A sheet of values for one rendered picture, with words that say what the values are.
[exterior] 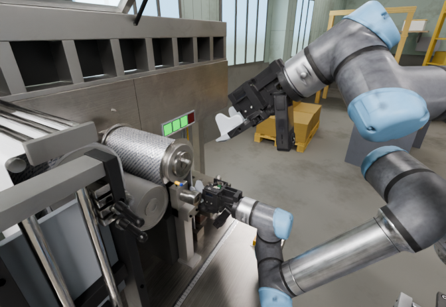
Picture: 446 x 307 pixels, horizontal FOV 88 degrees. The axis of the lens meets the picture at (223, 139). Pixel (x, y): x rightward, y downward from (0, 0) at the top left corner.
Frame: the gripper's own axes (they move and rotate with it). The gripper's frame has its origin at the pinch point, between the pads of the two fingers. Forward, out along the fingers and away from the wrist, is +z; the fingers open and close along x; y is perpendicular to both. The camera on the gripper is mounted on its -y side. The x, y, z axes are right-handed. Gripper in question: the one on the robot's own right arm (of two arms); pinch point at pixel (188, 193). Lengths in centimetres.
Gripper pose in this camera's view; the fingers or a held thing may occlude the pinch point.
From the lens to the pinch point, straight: 82.6
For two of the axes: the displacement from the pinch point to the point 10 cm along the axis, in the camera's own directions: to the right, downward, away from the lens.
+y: 0.0, -9.1, -4.2
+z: -8.7, -2.1, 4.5
